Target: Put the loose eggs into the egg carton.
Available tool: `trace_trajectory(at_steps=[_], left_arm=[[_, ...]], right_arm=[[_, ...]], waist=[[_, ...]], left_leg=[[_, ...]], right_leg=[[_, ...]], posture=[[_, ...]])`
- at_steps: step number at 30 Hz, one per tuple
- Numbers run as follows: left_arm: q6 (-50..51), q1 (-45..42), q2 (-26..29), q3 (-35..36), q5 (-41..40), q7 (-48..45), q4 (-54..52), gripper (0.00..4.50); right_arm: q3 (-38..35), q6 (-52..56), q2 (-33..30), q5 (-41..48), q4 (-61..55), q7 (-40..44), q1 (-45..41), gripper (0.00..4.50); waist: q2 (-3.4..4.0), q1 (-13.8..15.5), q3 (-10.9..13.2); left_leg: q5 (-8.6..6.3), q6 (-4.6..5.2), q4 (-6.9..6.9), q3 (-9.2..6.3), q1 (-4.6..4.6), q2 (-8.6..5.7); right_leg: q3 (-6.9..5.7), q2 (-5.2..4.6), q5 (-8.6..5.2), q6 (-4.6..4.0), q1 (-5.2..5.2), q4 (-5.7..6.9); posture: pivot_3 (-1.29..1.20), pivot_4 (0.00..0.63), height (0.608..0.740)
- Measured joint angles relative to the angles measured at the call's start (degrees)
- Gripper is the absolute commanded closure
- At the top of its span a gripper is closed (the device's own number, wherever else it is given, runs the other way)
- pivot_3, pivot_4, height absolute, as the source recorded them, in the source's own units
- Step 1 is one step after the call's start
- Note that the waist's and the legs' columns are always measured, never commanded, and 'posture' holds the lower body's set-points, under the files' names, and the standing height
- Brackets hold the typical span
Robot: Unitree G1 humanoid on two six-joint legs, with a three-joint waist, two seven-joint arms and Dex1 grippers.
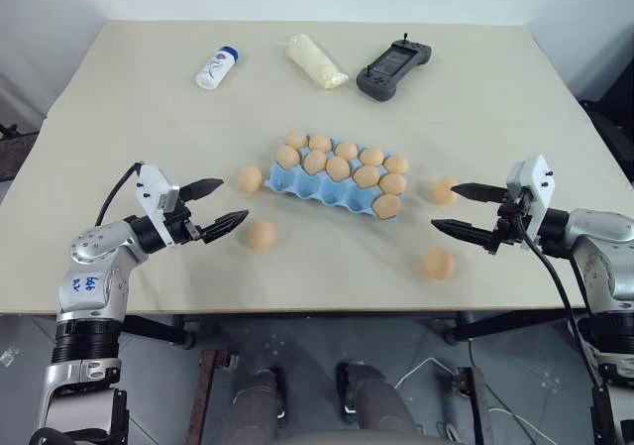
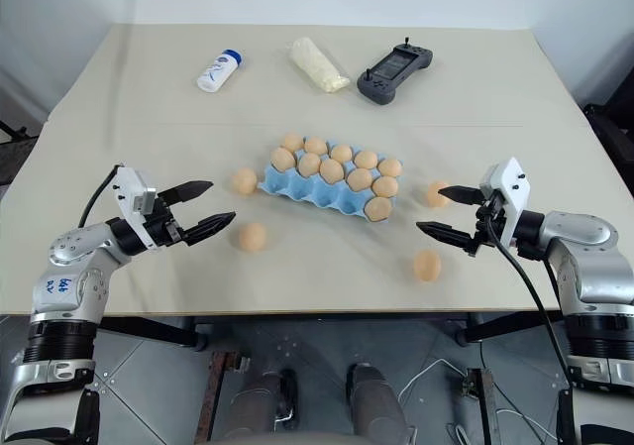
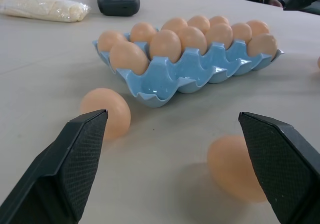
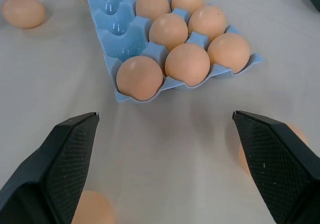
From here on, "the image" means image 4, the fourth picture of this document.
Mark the blue egg tray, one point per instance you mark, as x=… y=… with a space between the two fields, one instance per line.
x=130 y=34

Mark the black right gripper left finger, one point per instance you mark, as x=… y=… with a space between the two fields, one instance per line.
x=50 y=174

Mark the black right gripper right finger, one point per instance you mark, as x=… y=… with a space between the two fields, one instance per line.
x=277 y=164

